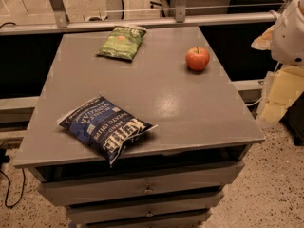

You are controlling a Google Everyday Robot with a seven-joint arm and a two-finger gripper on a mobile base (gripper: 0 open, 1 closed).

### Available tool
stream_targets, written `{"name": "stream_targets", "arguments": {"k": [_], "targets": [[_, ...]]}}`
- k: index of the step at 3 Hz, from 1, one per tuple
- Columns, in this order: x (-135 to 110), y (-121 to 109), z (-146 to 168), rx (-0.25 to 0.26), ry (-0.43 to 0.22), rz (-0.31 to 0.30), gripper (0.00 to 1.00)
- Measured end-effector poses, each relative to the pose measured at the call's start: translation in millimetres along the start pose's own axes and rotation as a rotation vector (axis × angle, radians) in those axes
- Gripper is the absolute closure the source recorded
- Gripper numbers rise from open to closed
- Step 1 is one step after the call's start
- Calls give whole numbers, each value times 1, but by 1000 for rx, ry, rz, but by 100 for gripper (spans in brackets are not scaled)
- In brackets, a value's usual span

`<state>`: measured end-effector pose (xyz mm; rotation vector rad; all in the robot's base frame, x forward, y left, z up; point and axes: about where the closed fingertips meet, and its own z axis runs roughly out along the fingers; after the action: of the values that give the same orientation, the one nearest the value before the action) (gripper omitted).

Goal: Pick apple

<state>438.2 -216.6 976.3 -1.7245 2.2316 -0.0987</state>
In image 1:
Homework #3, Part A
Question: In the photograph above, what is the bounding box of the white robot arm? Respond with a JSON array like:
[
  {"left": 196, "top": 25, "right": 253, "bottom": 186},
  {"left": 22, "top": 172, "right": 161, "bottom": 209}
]
[{"left": 271, "top": 0, "right": 304, "bottom": 66}]

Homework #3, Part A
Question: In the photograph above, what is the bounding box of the red apple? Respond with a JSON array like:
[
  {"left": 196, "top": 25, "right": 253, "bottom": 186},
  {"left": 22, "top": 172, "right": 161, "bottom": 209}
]
[{"left": 185, "top": 47, "right": 210, "bottom": 71}]

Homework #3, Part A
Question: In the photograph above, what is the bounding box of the grey drawer cabinet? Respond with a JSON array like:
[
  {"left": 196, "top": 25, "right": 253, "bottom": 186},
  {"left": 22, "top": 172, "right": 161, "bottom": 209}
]
[{"left": 12, "top": 26, "right": 266, "bottom": 228}]

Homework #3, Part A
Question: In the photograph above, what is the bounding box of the blue Kettle chips bag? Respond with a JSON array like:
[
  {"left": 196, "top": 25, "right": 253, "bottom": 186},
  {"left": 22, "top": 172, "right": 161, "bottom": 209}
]
[{"left": 57, "top": 96, "right": 155, "bottom": 165}]

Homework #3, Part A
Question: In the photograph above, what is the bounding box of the green chips bag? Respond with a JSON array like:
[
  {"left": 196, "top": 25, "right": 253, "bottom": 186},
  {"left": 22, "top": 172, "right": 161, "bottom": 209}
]
[{"left": 97, "top": 26, "right": 146, "bottom": 61}]

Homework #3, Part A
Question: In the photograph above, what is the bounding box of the middle grey drawer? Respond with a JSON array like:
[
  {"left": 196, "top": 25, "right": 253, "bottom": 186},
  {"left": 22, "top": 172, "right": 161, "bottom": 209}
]
[{"left": 67, "top": 191, "right": 223, "bottom": 224}]

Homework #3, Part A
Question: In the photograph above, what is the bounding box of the grey drawer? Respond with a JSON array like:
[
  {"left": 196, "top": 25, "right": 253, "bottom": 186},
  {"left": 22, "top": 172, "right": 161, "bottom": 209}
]
[
  {"left": 67, "top": 191, "right": 223, "bottom": 224},
  {"left": 85, "top": 209, "right": 211, "bottom": 228},
  {"left": 38, "top": 161, "right": 244, "bottom": 206}
]

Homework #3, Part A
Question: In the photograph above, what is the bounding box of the top grey drawer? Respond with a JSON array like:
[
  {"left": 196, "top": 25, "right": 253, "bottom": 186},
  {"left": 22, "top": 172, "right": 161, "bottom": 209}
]
[{"left": 38, "top": 161, "right": 244, "bottom": 206}]

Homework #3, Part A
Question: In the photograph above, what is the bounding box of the bottom grey drawer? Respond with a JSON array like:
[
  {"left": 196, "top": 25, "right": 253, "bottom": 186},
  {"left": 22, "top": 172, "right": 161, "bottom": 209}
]
[{"left": 85, "top": 209, "right": 211, "bottom": 228}]

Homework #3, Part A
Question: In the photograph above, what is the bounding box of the metal guard rail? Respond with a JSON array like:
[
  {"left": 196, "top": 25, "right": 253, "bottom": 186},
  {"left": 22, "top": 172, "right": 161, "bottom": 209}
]
[{"left": 0, "top": 0, "right": 292, "bottom": 35}]

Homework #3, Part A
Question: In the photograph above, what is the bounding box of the black floor cable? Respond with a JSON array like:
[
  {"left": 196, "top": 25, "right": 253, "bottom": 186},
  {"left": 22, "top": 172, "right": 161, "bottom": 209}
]
[{"left": 0, "top": 138, "right": 27, "bottom": 209}]

